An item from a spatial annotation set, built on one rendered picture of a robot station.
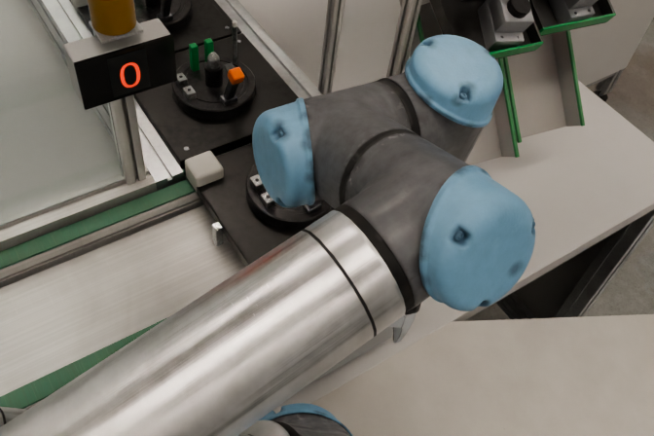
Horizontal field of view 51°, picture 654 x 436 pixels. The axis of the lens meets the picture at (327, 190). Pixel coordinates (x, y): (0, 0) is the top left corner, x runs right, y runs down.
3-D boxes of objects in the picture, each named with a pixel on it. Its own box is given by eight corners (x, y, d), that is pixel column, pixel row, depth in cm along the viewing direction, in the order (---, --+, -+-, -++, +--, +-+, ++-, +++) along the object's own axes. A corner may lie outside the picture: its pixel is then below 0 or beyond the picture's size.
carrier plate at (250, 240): (400, 225, 104) (402, 216, 103) (262, 292, 94) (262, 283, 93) (315, 126, 116) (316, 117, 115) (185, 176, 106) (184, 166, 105)
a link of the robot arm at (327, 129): (310, 150, 42) (453, 108, 47) (239, 95, 51) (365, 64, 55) (317, 255, 46) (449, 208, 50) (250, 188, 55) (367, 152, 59)
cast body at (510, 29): (514, 51, 95) (541, 26, 88) (485, 52, 94) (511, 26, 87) (501, -3, 97) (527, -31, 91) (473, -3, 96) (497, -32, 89)
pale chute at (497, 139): (502, 156, 111) (520, 157, 106) (432, 175, 106) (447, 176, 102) (471, -20, 107) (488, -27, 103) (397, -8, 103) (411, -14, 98)
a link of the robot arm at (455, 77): (385, 38, 52) (474, 18, 55) (354, 133, 60) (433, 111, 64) (441, 112, 48) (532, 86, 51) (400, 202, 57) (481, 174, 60)
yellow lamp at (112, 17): (143, 29, 79) (138, -8, 76) (101, 41, 77) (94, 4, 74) (126, 6, 82) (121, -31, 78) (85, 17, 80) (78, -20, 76)
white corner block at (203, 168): (225, 185, 106) (224, 167, 103) (198, 196, 104) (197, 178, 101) (211, 165, 108) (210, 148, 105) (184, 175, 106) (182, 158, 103)
